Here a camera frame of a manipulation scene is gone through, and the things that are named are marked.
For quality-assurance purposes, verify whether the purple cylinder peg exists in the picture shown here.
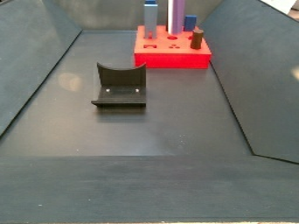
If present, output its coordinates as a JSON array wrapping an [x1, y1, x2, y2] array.
[[166, 0, 184, 35]]

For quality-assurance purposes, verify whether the red shape board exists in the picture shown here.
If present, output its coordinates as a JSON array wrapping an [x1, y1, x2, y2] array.
[[133, 25, 210, 69]]

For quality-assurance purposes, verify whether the dark brown cylinder peg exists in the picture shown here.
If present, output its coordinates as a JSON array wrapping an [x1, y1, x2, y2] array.
[[190, 29, 204, 50]]

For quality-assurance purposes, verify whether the small dark blue block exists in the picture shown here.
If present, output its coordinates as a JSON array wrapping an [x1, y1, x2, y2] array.
[[182, 15, 197, 32]]

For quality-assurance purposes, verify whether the light blue notched block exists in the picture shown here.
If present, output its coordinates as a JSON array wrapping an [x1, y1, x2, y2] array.
[[144, 0, 157, 39]]

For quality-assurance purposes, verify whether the black curved holder bracket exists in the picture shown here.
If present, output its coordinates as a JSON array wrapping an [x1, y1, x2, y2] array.
[[90, 64, 145, 107]]

